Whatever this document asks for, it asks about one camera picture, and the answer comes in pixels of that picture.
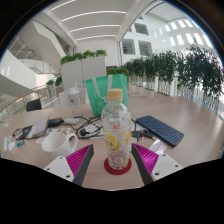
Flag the flat round red coaster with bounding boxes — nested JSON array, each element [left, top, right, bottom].
[[103, 156, 133, 176]]

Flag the dark blue keyboard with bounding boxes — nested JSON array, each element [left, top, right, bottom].
[[135, 114, 185, 148]]

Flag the white power adapter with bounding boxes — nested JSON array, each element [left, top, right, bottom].
[[63, 117, 81, 126]]

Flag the white chair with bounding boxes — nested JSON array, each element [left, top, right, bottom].
[[58, 88, 89, 108]]

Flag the clear white-lidded water bottle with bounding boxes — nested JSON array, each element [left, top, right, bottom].
[[66, 82, 84, 118]]

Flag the green plants on cabinet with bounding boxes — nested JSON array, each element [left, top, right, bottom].
[[59, 49, 108, 66]]

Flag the black tangled cables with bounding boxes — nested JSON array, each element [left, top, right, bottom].
[[68, 114, 104, 139]]

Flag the white mug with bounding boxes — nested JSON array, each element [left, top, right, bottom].
[[41, 132, 79, 160]]

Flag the white tissue packet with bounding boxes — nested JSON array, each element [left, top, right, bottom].
[[148, 138, 168, 155]]

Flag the row of green hedge plants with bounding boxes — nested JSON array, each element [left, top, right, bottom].
[[106, 44, 224, 111]]

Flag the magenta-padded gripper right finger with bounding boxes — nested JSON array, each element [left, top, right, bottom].
[[130, 142, 184, 186]]

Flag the black power adapter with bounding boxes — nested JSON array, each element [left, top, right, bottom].
[[47, 117, 64, 128]]

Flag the black chair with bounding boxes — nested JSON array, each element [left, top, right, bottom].
[[25, 98, 43, 113]]

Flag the ceiling light strips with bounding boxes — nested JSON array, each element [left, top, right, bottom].
[[49, 0, 128, 42]]

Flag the white cabinet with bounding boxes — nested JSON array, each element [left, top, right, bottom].
[[60, 55, 108, 93]]

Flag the glass railing wooden handrail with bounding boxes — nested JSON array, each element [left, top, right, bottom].
[[0, 84, 51, 121]]

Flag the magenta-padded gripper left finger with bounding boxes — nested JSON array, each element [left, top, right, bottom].
[[43, 143, 95, 187]]

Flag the green tote bag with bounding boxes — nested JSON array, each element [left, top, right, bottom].
[[84, 73, 129, 116]]

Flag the open notebook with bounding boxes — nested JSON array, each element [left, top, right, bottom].
[[16, 114, 52, 140]]

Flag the clear lemon drink bottle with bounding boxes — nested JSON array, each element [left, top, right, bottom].
[[100, 88, 133, 170]]

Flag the black keys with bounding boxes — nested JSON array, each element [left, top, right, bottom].
[[131, 129, 156, 143]]

